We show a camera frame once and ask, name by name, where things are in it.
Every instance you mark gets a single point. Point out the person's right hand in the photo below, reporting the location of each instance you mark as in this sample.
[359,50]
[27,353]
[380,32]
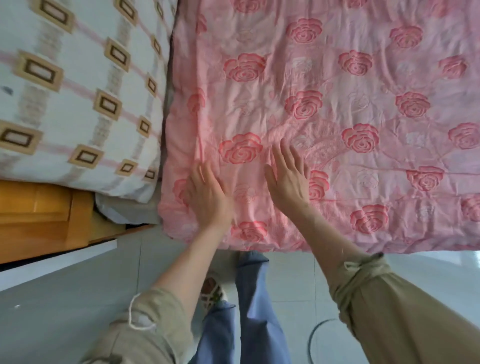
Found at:
[290,183]

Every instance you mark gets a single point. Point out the person's left hand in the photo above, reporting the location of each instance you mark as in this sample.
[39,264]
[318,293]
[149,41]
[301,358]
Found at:
[210,198]

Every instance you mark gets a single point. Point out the person's right thumb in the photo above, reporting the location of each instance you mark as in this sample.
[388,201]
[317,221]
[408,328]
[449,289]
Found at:
[270,178]

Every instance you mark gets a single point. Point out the person's left fingers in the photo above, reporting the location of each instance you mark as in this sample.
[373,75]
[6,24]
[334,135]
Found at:
[204,173]

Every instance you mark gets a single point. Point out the person's left forearm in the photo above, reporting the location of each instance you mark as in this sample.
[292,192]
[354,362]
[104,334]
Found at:
[187,264]

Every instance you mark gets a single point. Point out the person's right forearm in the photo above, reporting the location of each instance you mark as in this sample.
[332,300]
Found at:
[330,234]

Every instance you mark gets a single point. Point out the grey bed sheet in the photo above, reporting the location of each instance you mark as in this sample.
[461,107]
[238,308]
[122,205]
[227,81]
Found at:
[123,210]

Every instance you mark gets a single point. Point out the pink rose-patterned quilt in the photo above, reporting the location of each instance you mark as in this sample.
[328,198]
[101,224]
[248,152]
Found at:
[356,112]

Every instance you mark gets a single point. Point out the white patterned shoe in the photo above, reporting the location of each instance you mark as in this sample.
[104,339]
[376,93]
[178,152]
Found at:
[213,294]

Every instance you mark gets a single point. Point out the blue trousers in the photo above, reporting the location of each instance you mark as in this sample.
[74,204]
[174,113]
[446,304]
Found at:
[255,318]

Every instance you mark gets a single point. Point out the white pillow with brown squares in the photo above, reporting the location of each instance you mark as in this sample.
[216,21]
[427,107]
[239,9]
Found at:
[75,93]

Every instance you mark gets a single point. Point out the beige left sleeve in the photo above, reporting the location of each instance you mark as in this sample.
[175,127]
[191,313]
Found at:
[150,333]

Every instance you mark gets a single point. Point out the beige sleeve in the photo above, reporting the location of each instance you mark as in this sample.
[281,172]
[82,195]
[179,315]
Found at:
[405,318]
[150,333]

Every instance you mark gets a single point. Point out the white board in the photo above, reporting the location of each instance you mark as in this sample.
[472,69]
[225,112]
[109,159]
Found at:
[52,262]

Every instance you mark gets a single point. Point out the beige right sleeve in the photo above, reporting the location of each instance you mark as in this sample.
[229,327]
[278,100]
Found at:
[405,318]

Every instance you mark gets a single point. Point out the orange wooden bed frame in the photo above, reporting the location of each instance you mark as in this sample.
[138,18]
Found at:
[41,217]

